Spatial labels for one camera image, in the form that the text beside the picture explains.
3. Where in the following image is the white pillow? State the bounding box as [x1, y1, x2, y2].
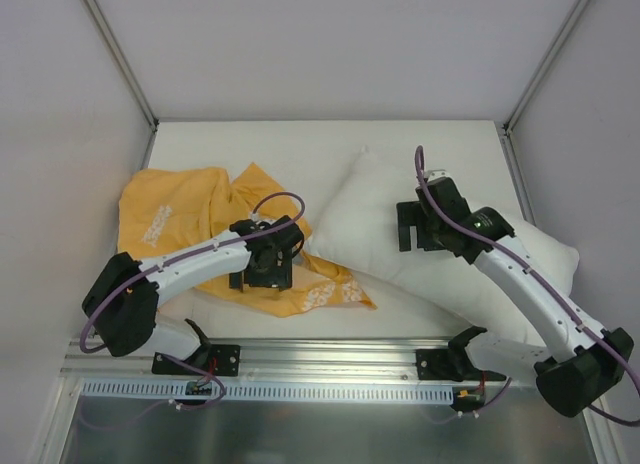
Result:
[307, 144, 581, 348]

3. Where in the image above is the orange Mickey Mouse pillowcase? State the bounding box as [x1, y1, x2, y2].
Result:
[117, 164, 376, 318]

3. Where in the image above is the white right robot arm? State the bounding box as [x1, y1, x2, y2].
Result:
[396, 171, 639, 417]

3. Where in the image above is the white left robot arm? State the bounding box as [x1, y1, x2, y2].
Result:
[80, 216, 305, 374]

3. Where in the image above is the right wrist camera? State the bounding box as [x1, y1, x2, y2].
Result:
[423, 169, 451, 182]

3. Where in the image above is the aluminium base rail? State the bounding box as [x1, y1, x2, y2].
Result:
[60, 339, 449, 384]

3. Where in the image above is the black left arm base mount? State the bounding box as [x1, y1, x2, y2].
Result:
[151, 343, 241, 377]

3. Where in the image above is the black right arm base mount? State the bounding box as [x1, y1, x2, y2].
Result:
[415, 348, 482, 382]

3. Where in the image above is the white slotted cable duct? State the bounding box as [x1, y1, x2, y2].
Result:
[82, 378, 454, 406]

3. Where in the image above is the left aluminium frame post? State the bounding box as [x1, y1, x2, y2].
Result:
[80, 0, 159, 132]

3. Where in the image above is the aluminium frame post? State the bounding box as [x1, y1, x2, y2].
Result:
[502, 0, 593, 135]
[80, 0, 159, 132]

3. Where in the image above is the right aluminium frame post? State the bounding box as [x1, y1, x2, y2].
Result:
[502, 0, 593, 135]

